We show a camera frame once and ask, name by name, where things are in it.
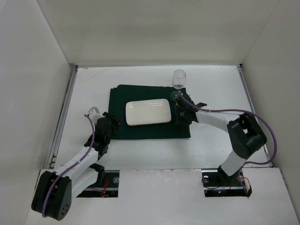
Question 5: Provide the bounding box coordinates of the white rectangular plate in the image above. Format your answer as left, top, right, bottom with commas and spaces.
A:
125, 99, 172, 126

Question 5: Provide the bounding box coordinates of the dark green cloth napkin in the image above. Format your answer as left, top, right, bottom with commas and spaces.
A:
108, 84, 191, 140

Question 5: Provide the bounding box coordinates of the clear wine glass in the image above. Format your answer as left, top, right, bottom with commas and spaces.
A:
170, 69, 187, 101

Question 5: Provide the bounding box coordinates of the gold knife black handle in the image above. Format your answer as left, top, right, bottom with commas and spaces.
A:
175, 124, 181, 132

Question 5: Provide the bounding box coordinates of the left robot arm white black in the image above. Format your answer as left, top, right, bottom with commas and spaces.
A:
31, 109, 121, 221

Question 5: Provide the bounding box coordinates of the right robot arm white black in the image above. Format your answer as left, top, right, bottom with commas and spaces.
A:
175, 91, 267, 180

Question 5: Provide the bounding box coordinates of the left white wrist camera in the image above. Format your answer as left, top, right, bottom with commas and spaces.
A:
88, 106, 103, 125

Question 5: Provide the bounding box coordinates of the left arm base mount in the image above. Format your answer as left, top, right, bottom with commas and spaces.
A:
76, 164, 120, 198

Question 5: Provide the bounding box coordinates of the left aluminium table rail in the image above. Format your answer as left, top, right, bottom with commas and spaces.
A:
45, 63, 78, 169

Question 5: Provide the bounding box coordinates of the aluminium table rail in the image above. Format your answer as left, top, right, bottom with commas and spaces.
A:
237, 63, 275, 165
45, 63, 78, 169

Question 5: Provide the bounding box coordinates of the right aluminium table rail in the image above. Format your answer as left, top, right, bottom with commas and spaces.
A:
237, 63, 275, 165

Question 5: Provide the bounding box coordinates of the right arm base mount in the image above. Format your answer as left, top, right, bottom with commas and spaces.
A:
201, 167, 252, 197

